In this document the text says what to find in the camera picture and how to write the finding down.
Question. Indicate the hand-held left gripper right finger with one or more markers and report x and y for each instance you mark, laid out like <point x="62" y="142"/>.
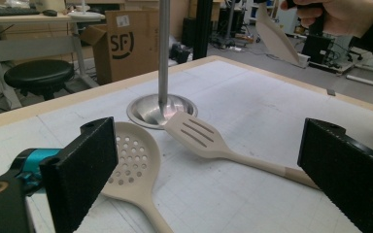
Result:
<point x="349" y="174"/>

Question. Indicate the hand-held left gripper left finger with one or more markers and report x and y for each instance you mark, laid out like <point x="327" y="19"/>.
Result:
<point x="77" y="174"/>

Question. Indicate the beige solid spatula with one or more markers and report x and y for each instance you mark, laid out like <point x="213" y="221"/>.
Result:
<point x="277" y="39"/>

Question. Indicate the beige perforated skimmer spoon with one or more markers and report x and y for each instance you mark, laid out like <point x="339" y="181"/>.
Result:
<point x="132" y="161"/>

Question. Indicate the beige slotted spatula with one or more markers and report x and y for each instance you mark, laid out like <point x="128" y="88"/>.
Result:
<point x="200" y="136"/>

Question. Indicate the steel utensil stand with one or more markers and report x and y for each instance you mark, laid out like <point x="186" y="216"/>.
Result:
<point x="164" y="48"/>

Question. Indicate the black round stool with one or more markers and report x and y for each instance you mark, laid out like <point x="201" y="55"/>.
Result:
<point x="39" y="74"/>

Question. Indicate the white grid mat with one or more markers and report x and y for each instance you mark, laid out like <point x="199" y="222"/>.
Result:
<point x="255" y="113"/>

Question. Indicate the large cardboard box black logo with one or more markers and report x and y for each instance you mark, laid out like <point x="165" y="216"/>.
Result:
<point x="123" y="45"/>

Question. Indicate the black keyboard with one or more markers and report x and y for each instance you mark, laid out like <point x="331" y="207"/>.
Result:
<point x="9" y="11"/>

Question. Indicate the black frame post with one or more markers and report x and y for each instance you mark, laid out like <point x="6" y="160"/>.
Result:
<point x="202" y="29"/>

